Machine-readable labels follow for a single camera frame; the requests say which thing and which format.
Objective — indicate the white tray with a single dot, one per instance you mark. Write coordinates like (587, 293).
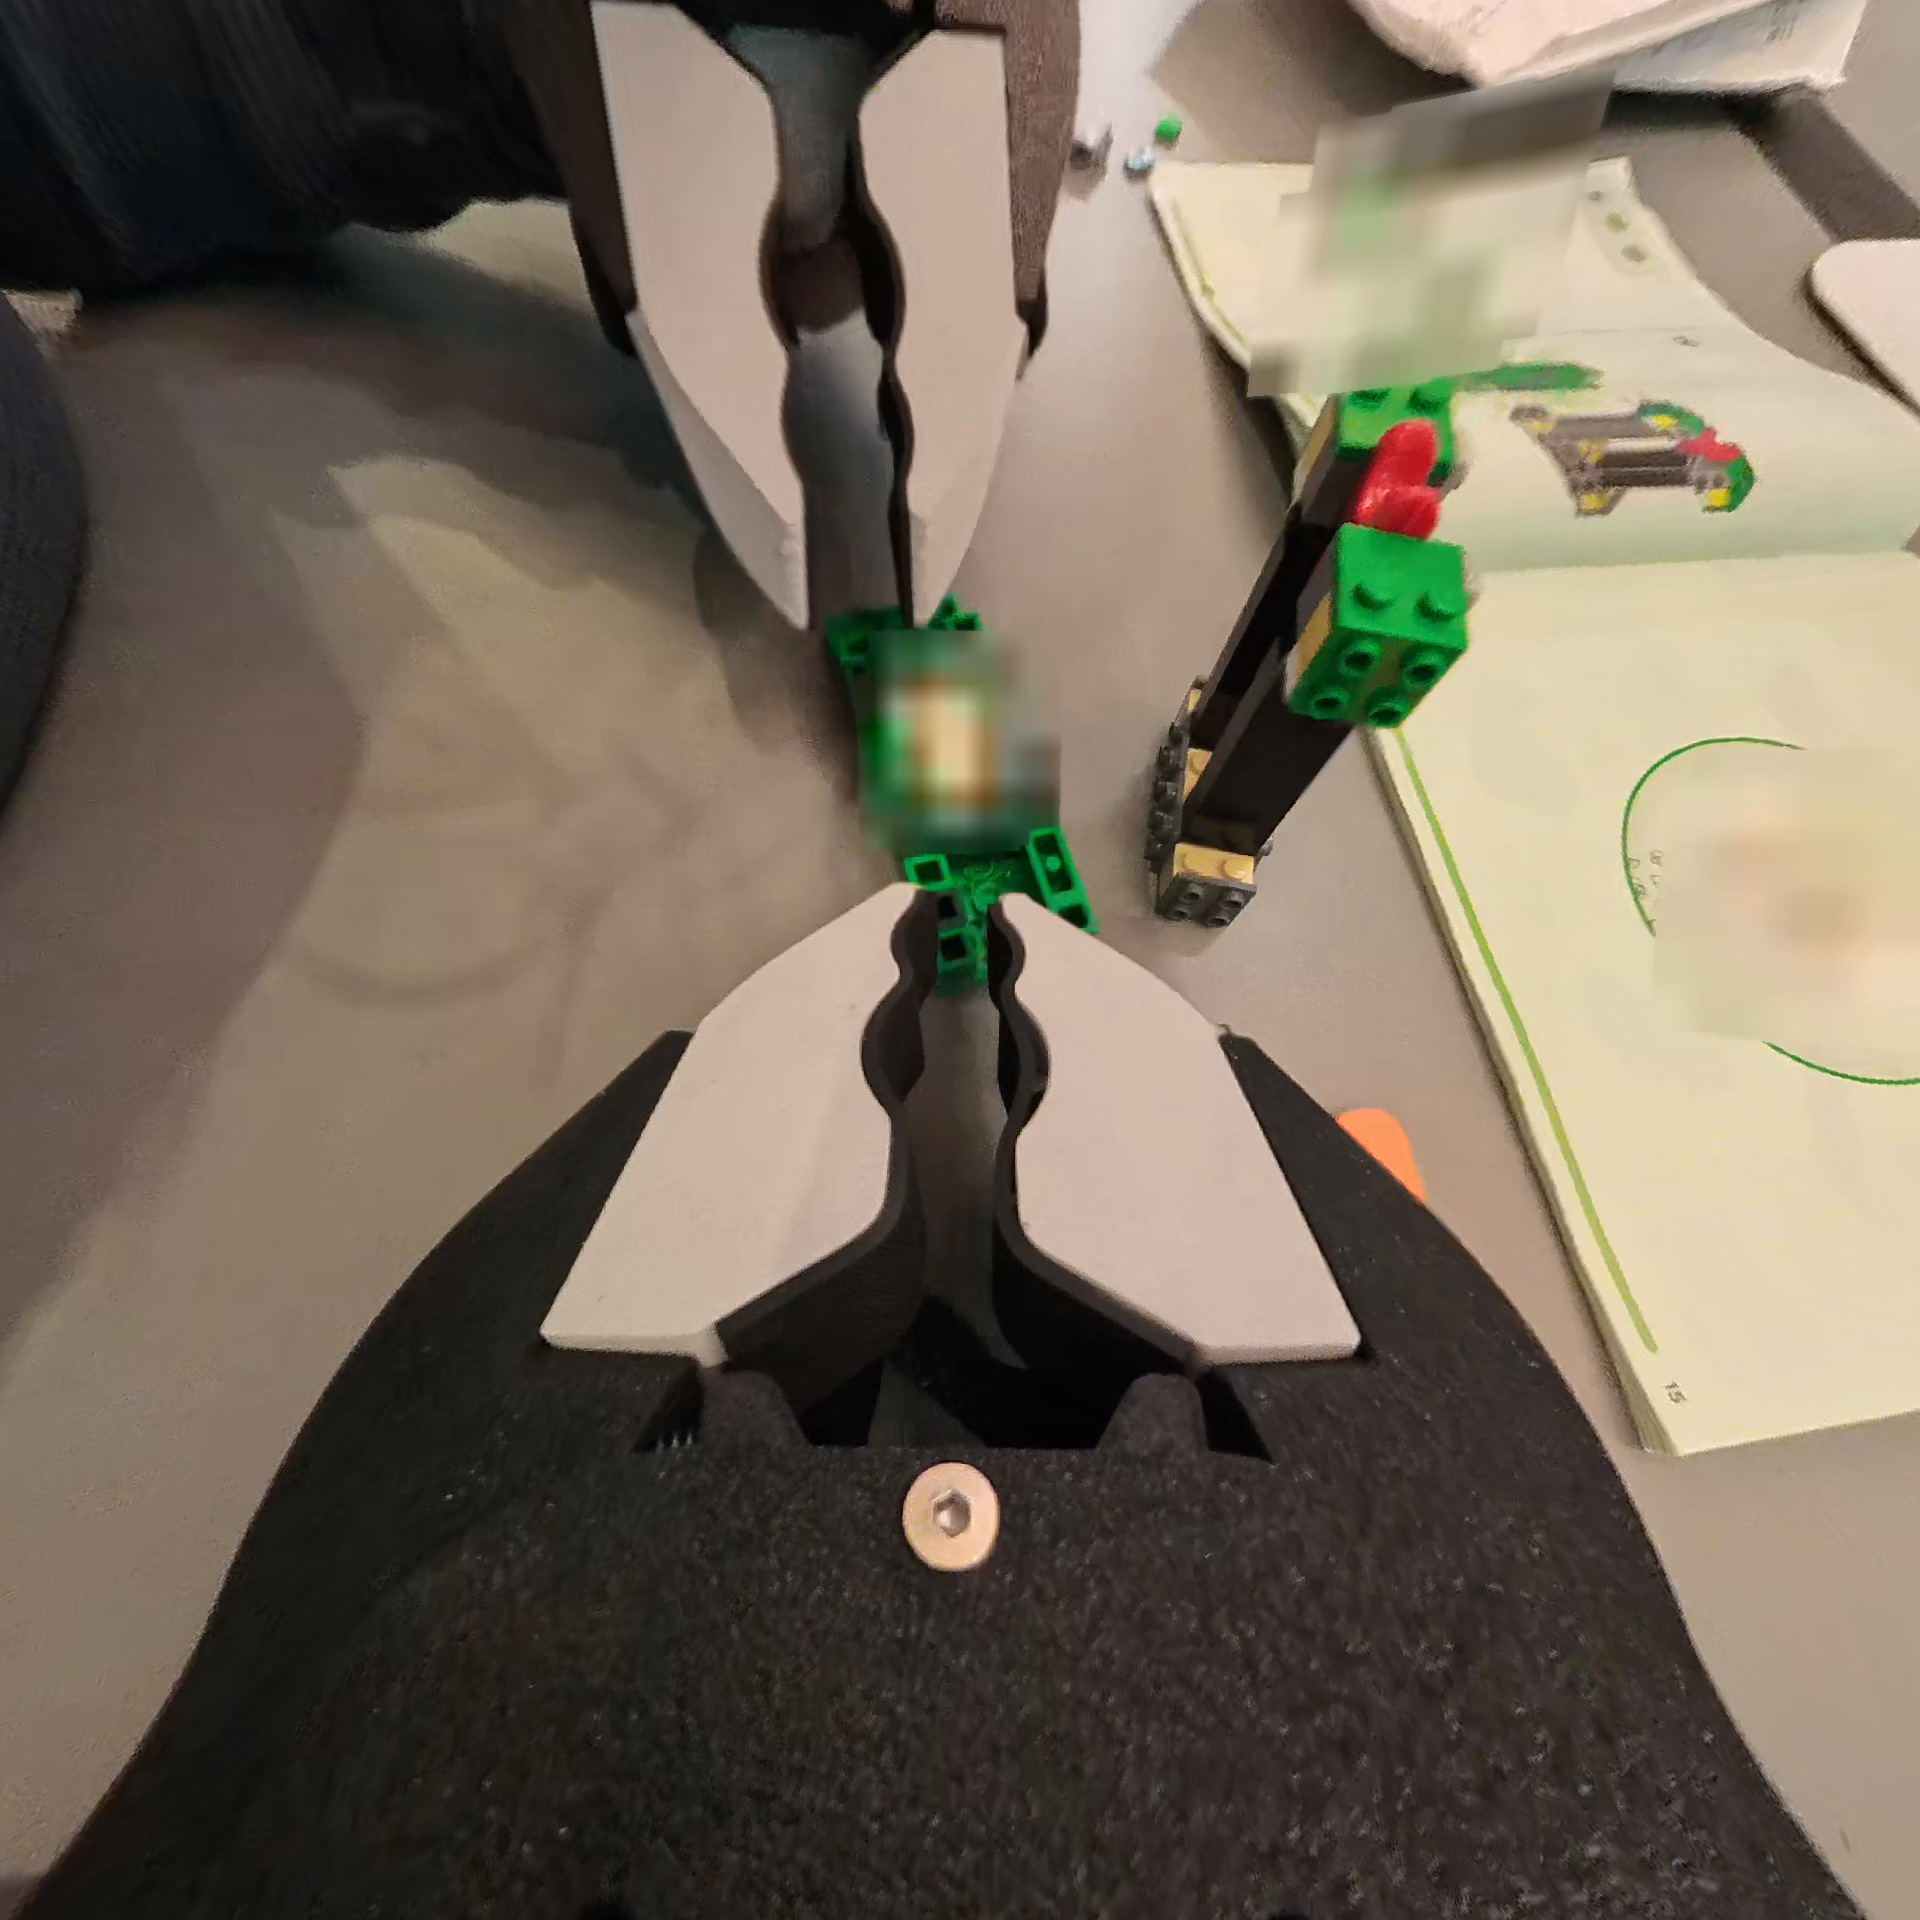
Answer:
(1874, 310)

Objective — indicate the black and green brick tower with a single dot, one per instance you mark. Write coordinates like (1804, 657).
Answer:
(1390, 644)

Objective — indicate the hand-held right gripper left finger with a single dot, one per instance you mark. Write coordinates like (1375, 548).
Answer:
(749, 1172)

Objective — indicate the green brick plate assembly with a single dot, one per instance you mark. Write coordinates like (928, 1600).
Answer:
(998, 890)

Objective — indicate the person's dark knit clothing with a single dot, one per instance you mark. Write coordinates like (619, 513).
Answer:
(31, 558)

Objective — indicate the person's left forearm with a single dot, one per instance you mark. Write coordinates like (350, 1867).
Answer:
(226, 106)

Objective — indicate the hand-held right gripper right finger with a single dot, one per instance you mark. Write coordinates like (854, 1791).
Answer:
(1171, 1188)

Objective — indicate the orange brick piece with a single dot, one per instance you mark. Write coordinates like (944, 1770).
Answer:
(1380, 1143)

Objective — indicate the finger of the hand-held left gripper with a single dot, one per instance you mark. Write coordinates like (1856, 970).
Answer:
(951, 268)
(691, 227)

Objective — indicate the pale green instruction booklet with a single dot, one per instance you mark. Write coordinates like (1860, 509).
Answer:
(1576, 1199)

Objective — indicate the white crumpled paper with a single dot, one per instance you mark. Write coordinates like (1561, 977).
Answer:
(1529, 39)

